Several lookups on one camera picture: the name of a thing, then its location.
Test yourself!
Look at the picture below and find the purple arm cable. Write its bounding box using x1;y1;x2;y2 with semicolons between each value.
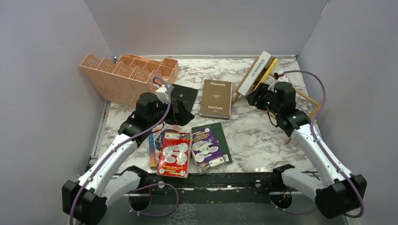
69;77;181;225
269;70;365;218

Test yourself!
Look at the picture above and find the black hardcover book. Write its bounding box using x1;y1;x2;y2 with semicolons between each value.
171;84;198;117

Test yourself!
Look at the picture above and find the Little Women book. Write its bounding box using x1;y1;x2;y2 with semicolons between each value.
150;123;180;150

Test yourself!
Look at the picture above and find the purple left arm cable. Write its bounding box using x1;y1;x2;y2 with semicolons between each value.
69;77;181;225

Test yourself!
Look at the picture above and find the blue Jane Eyre book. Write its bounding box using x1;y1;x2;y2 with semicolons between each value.
148;134;162;171

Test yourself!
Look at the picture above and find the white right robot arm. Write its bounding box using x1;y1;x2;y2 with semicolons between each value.
245;82;367;219

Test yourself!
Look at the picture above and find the wooden book rack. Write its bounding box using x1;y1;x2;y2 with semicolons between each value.
232;56;328;145

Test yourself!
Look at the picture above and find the dark green thin book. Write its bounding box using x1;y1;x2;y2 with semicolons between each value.
191;122;232;165

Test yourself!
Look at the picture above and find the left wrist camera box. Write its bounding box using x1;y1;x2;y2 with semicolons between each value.
155;83;174;104

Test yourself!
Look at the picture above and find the yellow Little Prince book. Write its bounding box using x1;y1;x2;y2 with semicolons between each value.
252;57;278;90

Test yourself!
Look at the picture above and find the purple comic paperback book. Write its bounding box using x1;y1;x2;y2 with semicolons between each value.
191;127;226;173

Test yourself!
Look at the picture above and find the brown Decorate Furniture book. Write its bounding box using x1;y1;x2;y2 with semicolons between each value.
199;79;233;119

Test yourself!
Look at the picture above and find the white Afternoon Tea book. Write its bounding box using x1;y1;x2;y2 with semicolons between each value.
236;51;274;96

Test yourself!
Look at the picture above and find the red comic paperback book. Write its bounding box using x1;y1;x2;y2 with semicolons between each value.
157;131;191;179

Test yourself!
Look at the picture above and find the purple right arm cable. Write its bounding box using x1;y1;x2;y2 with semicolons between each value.
269;70;365;218

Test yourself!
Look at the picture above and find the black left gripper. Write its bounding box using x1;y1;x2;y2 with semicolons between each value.
148;97;194;127

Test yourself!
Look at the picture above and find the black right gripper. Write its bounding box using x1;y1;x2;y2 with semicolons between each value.
245;82;282;116

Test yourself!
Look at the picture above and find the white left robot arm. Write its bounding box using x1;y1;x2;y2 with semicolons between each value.
61;91;194;225

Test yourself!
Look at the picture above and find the peach plastic file organizer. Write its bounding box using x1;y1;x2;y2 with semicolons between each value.
80;54;180;107

